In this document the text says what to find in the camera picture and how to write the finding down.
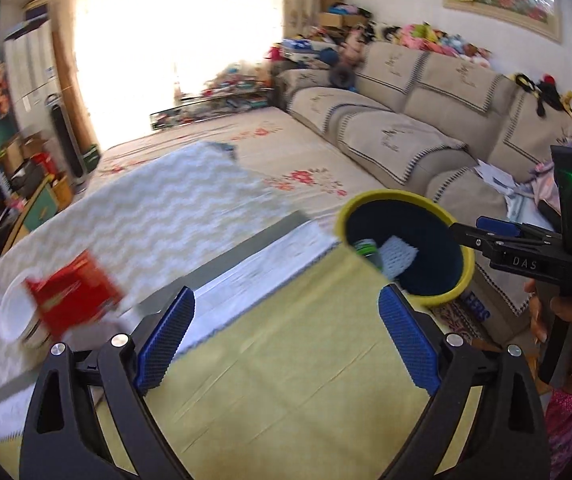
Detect pink plush bear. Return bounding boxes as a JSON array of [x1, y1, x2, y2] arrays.
[[341, 27, 367, 66]]

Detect red snack packet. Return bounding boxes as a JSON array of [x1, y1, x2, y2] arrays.
[[25, 250, 124, 341]]

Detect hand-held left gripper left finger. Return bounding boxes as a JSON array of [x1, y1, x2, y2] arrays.
[[18, 285, 197, 480]]

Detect black plush toy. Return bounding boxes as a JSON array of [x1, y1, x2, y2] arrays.
[[513, 72, 566, 118]]

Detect green-capped bottle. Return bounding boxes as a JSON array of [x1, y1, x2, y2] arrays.
[[353, 240, 384, 271]]

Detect pile of books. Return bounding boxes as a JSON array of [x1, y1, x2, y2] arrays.
[[201, 62, 271, 111]]

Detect sheer window curtain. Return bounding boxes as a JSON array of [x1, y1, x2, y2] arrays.
[[51, 0, 317, 151]]

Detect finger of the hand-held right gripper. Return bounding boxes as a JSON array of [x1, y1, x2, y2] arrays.
[[448, 222, 516, 261], [476, 216, 561, 241]]

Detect loose white papers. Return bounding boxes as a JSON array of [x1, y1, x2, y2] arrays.
[[473, 160, 516, 193]]

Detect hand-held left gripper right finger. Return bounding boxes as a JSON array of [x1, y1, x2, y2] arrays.
[[378, 282, 551, 480]]

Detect floral bedsheet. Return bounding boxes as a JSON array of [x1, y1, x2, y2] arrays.
[[88, 107, 391, 226]]

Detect beige zigzag patterned cloth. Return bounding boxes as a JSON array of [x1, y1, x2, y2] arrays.
[[0, 140, 297, 401]]

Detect beige sofa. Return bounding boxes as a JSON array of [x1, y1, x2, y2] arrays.
[[272, 40, 572, 321]]

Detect grey neck pillow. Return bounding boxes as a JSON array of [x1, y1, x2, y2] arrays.
[[328, 65, 357, 92]]

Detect pink backpack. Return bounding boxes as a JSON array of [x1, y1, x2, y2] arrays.
[[530, 157, 566, 226]]

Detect yellow checked cloth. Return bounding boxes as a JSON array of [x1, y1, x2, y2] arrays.
[[0, 247, 486, 480]]

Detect green board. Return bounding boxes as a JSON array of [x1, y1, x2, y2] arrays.
[[16, 180, 59, 241]]

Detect row of plush toys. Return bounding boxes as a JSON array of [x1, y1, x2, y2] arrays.
[[356, 22, 494, 68]]

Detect white tower fan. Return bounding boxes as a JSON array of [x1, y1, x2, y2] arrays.
[[46, 92, 89, 193]]

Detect yellow trash bin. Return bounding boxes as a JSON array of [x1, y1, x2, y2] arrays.
[[335, 189, 476, 308]]

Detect white cabinet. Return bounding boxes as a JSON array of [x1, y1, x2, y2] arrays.
[[3, 15, 62, 111]]

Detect white round lid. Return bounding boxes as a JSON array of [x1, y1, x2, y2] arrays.
[[0, 275, 37, 343]]

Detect blue starred box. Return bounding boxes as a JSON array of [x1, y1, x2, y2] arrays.
[[281, 40, 339, 68]]

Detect printed cardboard sheet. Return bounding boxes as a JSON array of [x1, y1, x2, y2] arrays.
[[458, 290, 491, 321]]

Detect red box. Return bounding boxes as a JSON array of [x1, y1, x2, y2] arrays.
[[31, 152, 59, 176]]

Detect glass table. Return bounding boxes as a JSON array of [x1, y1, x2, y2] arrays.
[[150, 97, 271, 133]]

